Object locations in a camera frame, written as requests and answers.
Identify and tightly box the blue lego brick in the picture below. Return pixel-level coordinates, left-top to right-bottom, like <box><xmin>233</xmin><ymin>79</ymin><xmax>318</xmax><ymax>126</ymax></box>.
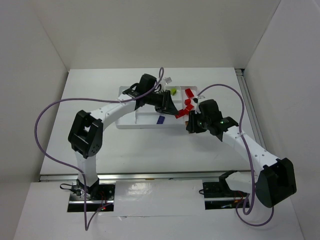
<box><xmin>156</xmin><ymin>115</ymin><xmax>166</xmax><ymax>125</ymax></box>

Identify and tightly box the green lego brick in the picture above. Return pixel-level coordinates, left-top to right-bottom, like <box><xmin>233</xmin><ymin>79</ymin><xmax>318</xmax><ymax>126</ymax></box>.
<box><xmin>170</xmin><ymin>88</ymin><xmax>177</xmax><ymax>96</ymax></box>

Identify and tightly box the small red lego brick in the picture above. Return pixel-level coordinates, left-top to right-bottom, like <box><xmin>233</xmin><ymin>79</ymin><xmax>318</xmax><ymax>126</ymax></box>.
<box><xmin>184</xmin><ymin>98</ymin><xmax>192</xmax><ymax>106</ymax></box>

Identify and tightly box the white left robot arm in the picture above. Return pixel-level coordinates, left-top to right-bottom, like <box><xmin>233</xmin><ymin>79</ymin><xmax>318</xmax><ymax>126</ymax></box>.
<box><xmin>68</xmin><ymin>73</ymin><xmax>178</xmax><ymax>195</ymax></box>

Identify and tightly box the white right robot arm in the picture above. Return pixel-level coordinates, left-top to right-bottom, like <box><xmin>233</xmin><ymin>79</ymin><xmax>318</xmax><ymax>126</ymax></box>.
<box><xmin>186</xmin><ymin>99</ymin><xmax>297</xmax><ymax>208</ymax></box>

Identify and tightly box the white compartment tray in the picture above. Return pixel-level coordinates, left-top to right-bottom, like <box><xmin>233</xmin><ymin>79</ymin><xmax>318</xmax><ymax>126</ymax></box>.
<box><xmin>115</xmin><ymin>85</ymin><xmax>198</xmax><ymax>129</ymax></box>

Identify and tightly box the aluminium rail right side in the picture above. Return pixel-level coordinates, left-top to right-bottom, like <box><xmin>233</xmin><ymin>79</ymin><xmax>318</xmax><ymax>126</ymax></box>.
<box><xmin>234</xmin><ymin>68</ymin><xmax>276</xmax><ymax>178</ymax></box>

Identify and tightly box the aluminium rail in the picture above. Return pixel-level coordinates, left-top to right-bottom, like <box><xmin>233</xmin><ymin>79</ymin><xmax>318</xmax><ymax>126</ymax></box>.
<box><xmin>37</xmin><ymin>170</ymin><xmax>256</xmax><ymax>186</ymax></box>
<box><xmin>234</xmin><ymin>68</ymin><xmax>276</xmax><ymax>178</ymax></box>

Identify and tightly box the aluminium rail front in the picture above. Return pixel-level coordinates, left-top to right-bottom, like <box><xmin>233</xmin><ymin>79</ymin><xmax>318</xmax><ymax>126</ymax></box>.
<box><xmin>37</xmin><ymin>170</ymin><xmax>256</xmax><ymax>186</ymax></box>

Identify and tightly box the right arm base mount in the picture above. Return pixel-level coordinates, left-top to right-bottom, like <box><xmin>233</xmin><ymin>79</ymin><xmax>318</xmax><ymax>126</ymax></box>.
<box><xmin>198</xmin><ymin>170</ymin><xmax>247</xmax><ymax>210</ymax></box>

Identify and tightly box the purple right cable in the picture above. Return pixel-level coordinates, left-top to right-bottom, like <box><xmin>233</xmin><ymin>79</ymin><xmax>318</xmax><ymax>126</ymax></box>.
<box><xmin>197</xmin><ymin>83</ymin><xmax>275</xmax><ymax>227</ymax></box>

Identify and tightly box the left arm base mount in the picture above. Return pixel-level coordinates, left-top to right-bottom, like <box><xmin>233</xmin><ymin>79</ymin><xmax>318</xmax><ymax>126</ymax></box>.
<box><xmin>59</xmin><ymin>183</ymin><xmax>116</xmax><ymax>213</ymax></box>

